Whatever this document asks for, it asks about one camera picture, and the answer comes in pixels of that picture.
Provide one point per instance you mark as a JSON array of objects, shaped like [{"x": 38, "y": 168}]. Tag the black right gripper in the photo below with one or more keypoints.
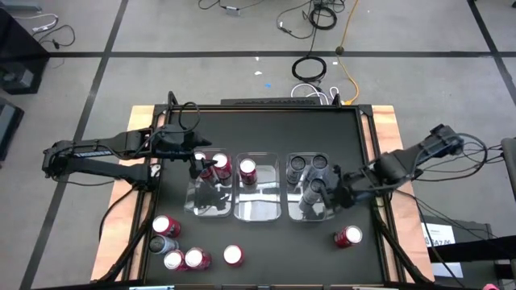
[{"x": 359, "y": 187}]

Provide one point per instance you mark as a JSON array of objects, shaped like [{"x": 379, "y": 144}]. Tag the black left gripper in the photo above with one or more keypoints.
[{"x": 173, "y": 143}]

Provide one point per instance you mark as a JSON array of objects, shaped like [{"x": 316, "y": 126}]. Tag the red Fanta soda can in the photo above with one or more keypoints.
[
  {"x": 233, "y": 254},
  {"x": 221, "y": 161},
  {"x": 163, "y": 224},
  {"x": 200, "y": 155}
]

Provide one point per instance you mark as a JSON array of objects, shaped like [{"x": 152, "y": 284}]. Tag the white Celsius drink can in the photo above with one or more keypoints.
[
  {"x": 297, "y": 163},
  {"x": 316, "y": 184},
  {"x": 159, "y": 244},
  {"x": 319, "y": 162}
]

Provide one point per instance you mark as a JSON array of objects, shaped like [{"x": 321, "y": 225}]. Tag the clear plastic storage bin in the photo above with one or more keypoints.
[
  {"x": 225, "y": 209},
  {"x": 294, "y": 215},
  {"x": 258, "y": 205}
]

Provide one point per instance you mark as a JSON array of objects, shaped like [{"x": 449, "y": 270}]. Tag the red Coca-Cola soda can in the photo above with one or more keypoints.
[
  {"x": 194, "y": 258},
  {"x": 352, "y": 234},
  {"x": 248, "y": 166},
  {"x": 174, "y": 260}
]

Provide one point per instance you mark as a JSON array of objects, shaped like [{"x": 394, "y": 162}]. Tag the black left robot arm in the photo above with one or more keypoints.
[{"x": 92, "y": 147}]

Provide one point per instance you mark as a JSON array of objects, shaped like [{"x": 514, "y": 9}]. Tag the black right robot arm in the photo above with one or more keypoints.
[{"x": 403, "y": 163}]

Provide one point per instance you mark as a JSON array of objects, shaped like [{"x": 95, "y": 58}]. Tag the white paper scrap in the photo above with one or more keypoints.
[{"x": 258, "y": 73}]

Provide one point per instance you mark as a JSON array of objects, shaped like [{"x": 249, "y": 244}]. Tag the black round floor plug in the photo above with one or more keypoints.
[{"x": 339, "y": 50}]

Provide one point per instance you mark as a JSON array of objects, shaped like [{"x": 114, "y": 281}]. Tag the black box with white label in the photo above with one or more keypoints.
[{"x": 463, "y": 229}]

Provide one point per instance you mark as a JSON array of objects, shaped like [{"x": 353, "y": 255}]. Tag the grey power adapter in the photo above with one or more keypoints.
[{"x": 233, "y": 11}]

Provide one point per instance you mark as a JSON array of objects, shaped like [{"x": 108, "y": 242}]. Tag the pink object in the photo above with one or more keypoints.
[{"x": 491, "y": 287}]

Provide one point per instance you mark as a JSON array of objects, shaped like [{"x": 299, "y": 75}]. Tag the dark monitor screen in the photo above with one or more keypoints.
[{"x": 8, "y": 125}]

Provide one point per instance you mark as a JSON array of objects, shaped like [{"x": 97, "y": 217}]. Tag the black desk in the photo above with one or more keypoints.
[{"x": 16, "y": 48}]

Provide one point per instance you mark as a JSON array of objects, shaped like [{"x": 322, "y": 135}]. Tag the black metal table frame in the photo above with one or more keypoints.
[{"x": 282, "y": 108}]

